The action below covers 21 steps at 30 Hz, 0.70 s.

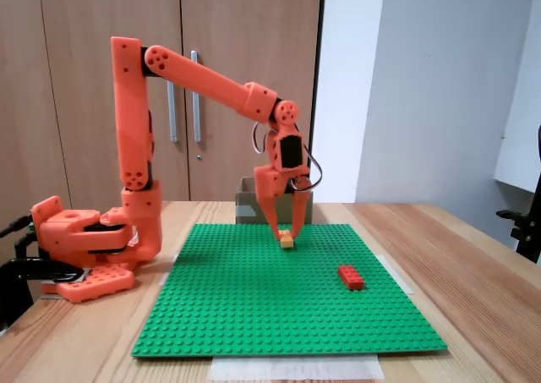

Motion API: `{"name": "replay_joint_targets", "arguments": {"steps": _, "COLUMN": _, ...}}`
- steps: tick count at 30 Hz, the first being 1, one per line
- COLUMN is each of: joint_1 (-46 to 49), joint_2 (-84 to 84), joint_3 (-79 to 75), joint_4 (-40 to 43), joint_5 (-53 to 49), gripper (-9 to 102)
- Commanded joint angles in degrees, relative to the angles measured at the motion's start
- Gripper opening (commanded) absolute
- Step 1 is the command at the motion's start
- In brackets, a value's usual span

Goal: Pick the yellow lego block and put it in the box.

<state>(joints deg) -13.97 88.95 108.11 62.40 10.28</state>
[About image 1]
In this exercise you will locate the yellow lego block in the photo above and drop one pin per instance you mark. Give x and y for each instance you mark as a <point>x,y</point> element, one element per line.
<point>287,241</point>

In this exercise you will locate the open cardboard box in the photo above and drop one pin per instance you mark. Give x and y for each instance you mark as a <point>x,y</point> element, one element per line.
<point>247,207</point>

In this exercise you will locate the red lego block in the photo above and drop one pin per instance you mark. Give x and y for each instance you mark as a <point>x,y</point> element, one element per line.
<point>351,277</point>

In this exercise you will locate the green lego baseplate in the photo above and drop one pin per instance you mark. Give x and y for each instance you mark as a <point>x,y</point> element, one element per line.
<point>274,307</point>

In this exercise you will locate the translucent masking tape strip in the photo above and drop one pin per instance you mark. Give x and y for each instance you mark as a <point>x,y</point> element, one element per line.
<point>397,273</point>
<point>168,273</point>
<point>296,368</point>

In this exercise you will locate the wooden cabinet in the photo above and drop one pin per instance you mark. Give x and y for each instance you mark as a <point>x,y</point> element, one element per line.
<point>253,40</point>

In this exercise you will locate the black stand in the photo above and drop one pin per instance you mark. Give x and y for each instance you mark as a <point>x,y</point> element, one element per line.
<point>528,235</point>

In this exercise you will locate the black table clamp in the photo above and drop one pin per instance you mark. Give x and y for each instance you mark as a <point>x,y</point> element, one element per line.
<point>25,269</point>

